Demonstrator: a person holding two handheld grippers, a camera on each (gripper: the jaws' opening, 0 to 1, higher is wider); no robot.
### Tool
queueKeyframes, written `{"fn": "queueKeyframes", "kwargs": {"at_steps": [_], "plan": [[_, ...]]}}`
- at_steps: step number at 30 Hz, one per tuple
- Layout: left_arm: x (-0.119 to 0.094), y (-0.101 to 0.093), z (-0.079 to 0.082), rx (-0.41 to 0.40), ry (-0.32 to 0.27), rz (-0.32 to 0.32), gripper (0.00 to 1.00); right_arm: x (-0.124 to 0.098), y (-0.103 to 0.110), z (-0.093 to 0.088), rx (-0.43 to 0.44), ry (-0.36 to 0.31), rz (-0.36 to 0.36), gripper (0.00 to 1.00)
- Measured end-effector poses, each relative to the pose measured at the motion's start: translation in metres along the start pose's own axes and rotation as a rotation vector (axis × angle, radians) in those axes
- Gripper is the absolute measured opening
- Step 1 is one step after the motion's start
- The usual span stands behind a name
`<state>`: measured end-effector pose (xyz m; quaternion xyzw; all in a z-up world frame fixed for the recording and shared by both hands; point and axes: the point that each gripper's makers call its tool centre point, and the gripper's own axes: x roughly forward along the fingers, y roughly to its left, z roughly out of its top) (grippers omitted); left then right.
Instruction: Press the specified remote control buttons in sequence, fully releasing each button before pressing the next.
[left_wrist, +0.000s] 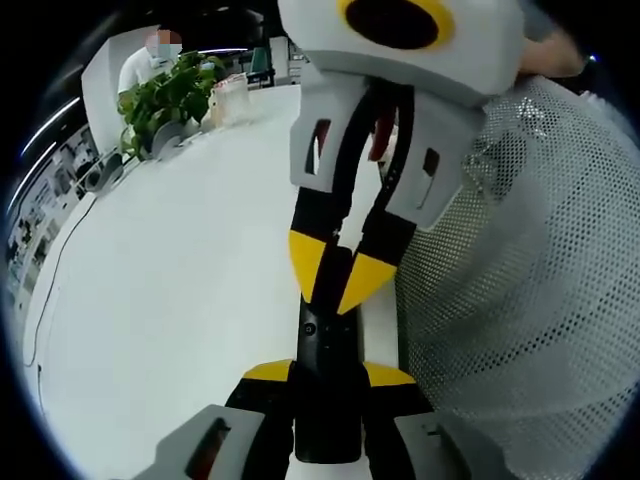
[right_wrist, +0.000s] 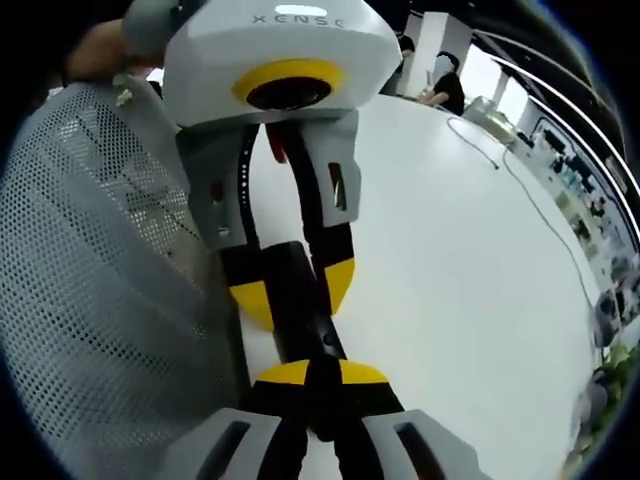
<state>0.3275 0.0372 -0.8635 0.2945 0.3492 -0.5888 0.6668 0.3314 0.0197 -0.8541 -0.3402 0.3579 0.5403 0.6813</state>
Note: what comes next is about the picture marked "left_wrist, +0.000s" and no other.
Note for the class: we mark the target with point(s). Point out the person's right hand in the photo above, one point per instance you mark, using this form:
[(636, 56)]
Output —
[(550, 57)]

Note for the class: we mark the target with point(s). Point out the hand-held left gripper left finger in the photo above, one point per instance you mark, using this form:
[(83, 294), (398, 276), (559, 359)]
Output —
[(235, 432)]

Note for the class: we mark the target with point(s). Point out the green potted plant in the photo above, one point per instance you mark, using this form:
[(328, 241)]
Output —
[(165, 100)]

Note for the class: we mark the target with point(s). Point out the white mesh laundry basket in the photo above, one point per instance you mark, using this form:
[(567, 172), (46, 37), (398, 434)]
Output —
[(525, 280)]

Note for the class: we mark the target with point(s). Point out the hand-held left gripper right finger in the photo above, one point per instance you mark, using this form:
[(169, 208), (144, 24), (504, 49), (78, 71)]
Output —
[(430, 450)]

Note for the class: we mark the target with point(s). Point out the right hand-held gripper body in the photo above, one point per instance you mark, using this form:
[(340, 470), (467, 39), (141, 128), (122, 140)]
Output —
[(475, 50)]

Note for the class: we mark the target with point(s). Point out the grey plant pot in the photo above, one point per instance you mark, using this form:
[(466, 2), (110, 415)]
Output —
[(167, 141)]

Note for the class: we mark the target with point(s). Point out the black remote control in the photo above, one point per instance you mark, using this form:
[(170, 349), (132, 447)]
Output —
[(327, 350)]

